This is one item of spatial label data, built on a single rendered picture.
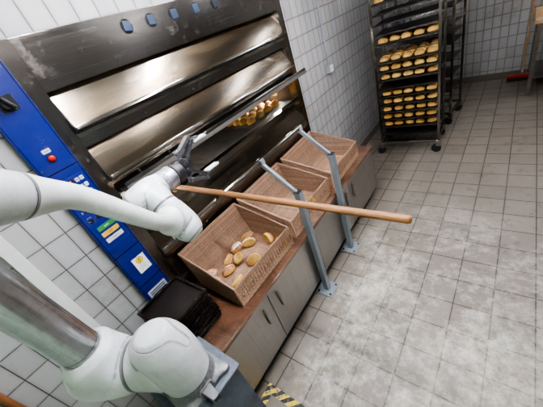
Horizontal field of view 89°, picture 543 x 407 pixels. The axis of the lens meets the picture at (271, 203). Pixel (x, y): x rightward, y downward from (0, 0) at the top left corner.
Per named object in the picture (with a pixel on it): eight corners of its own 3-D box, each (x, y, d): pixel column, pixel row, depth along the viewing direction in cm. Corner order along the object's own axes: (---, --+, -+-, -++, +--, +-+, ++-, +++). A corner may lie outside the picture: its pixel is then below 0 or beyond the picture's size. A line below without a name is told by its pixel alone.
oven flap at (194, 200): (163, 252, 170) (140, 227, 164) (305, 124, 273) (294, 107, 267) (165, 251, 166) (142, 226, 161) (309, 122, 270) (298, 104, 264)
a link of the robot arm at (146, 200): (151, 182, 110) (176, 203, 109) (117, 205, 101) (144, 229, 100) (151, 165, 101) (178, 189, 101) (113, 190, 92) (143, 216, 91)
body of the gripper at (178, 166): (162, 165, 109) (180, 153, 114) (173, 183, 113) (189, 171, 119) (173, 165, 104) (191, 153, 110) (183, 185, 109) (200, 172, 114)
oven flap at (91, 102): (78, 133, 129) (44, 95, 123) (283, 36, 232) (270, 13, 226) (79, 129, 125) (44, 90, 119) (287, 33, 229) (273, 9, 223)
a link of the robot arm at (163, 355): (206, 394, 80) (167, 355, 68) (149, 405, 82) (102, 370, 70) (213, 340, 93) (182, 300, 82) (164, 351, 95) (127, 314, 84)
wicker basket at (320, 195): (246, 227, 224) (233, 199, 209) (284, 187, 256) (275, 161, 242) (296, 239, 193) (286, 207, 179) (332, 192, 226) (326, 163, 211)
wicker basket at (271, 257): (194, 282, 190) (174, 253, 176) (246, 228, 222) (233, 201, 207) (244, 308, 159) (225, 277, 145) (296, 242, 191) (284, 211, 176)
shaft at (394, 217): (413, 220, 93) (413, 213, 92) (410, 226, 92) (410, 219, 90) (149, 182, 198) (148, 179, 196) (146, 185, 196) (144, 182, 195)
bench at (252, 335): (182, 387, 194) (136, 342, 163) (331, 190, 334) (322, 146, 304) (239, 438, 159) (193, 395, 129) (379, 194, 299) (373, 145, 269)
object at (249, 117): (207, 128, 275) (204, 123, 272) (237, 109, 302) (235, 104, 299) (251, 125, 237) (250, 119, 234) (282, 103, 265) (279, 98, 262)
